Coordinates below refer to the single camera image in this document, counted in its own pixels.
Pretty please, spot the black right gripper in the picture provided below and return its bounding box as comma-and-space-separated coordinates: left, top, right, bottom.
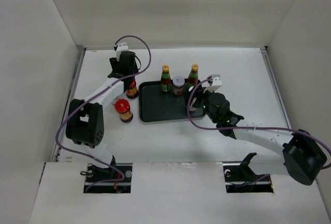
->
182, 86, 219, 124

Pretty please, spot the sauce bottle yellow cap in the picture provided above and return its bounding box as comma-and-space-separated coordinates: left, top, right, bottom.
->
160, 65, 171, 93
187, 64, 199, 89

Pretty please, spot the dark jar white lid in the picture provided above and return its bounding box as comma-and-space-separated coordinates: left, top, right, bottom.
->
172, 76, 185, 96

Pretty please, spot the red lid jar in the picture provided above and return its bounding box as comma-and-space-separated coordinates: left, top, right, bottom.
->
115, 99, 133, 123
126, 79, 139, 99

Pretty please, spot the red lid jar front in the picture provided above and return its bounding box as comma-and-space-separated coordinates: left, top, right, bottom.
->
115, 99, 133, 123

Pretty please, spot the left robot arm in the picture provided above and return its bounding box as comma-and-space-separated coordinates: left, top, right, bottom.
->
66, 51, 139, 148

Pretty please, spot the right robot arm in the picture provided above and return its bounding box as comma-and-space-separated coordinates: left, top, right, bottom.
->
184, 86, 330, 187

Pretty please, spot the black rectangular tray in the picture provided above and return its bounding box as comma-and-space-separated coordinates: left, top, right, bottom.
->
138, 78, 208, 123

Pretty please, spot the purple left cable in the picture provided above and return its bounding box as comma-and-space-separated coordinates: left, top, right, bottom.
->
55, 35, 152, 192

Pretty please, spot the purple cable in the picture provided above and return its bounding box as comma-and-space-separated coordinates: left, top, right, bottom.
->
186, 78, 331, 188
55, 35, 152, 192

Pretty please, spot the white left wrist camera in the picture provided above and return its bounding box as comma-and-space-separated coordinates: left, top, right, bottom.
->
114, 42, 129, 61

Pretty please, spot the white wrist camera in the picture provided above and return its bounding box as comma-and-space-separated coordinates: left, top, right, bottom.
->
114, 42, 129, 61
203, 74, 222, 93

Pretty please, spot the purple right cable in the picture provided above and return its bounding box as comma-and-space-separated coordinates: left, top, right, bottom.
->
186, 78, 331, 188

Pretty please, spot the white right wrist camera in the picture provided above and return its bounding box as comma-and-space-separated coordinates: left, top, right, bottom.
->
203, 74, 222, 93

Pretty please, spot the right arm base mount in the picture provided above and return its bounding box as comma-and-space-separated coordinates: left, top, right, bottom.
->
223, 153, 274, 193

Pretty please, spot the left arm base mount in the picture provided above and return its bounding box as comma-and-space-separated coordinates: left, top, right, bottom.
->
80, 157, 133, 194

